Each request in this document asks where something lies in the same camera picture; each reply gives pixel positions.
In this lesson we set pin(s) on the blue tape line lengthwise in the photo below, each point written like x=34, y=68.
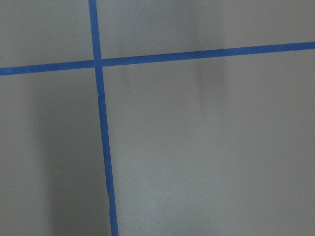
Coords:
x=103, y=117

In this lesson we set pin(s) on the blue tape line crosswise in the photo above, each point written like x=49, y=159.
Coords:
x=216, y=53

